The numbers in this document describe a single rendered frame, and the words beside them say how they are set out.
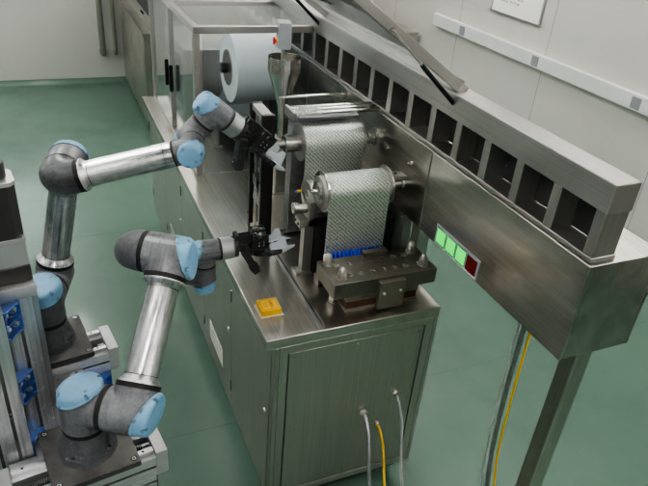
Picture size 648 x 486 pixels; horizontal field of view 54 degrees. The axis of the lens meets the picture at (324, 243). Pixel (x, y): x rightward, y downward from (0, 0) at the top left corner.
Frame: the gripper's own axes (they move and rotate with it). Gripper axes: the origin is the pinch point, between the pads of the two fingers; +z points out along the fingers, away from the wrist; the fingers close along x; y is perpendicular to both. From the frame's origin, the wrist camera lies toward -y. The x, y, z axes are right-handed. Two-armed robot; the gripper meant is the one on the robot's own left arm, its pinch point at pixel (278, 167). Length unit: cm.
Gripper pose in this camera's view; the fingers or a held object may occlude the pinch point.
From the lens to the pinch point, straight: 209.9
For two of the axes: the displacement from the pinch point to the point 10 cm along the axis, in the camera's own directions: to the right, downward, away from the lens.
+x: -3.9, -4.9, 7.8
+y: 6.5, -7.4, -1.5
